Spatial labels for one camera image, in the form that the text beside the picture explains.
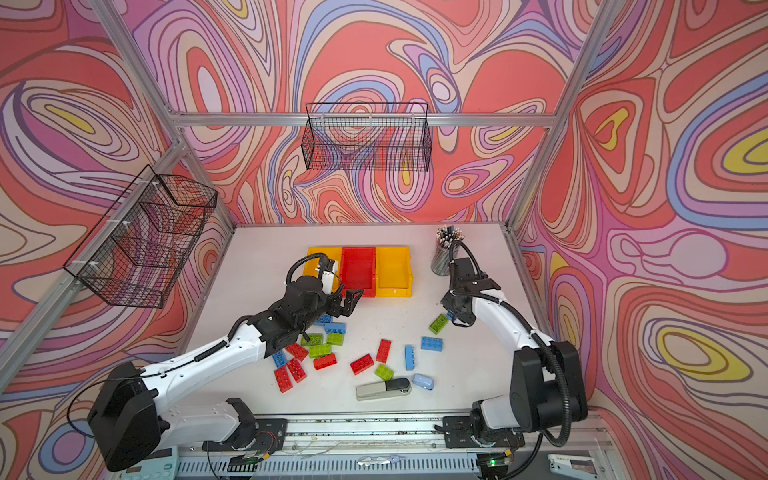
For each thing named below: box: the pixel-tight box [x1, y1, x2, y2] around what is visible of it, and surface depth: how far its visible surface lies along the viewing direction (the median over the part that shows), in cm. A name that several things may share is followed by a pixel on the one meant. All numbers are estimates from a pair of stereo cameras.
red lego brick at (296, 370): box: [287, 358, 307, 383], surface depth 84 cm
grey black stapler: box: [356, 378, 412, 401], surface depth 81 cm
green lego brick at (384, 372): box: [374, 364, 395, 381], surface depth 84 cm
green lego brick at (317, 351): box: [309, 345, 333, 360], surface depth 88 cm
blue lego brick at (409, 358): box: [405, 345, 415, 371], surface depth 86 cm
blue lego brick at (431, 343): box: [420, 336, 444, 352], surface depth 89 cm
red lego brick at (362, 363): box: [350, 353, 374, 375], surface depth 86 cm
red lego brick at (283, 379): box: [274, 366, 293, 393], surface depth 83 cm
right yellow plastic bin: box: [376, 246, 413, 298], surface depth 103 cm
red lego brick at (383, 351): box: [376, 338, 391, 364], surface depth 88 cm
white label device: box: [547, 454, 599, 480], surface depth 69 cm
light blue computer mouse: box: [412, 373, 435, 391], surface depth 83 cm
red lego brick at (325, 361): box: [314, 353, 337, 371], surface depth 85 cm
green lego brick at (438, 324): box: [429, 313, 449, 335], surface depth 93 cm
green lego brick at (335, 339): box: [327, 333, 345, 346], surface depth 90 cm
